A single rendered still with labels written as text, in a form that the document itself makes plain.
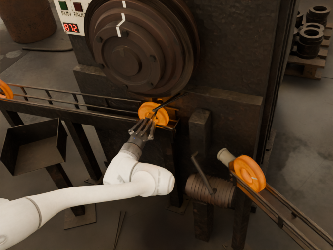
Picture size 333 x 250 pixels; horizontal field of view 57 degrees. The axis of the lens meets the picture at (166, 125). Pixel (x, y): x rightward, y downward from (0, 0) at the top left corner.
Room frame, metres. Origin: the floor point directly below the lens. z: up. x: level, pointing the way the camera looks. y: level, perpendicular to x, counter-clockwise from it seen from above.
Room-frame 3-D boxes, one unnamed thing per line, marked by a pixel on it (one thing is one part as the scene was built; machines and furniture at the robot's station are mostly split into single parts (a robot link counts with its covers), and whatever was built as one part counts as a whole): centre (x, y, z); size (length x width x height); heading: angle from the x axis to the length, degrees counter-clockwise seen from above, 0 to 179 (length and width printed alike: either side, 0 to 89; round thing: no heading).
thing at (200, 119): (0.98, -0.15, 0.68); 0.11 x 0.08 x 0.24; 151
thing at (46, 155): (1.08, 0.66, 0.36); 0.26 x 0.20 x 0.72; 96
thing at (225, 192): (0.80, -0.16, 0.27); 0.22 x 0.13 x 0.53; 61
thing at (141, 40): (1.00, 0.11, 1.11); 0.28 x 0.06 x 0.28; 61
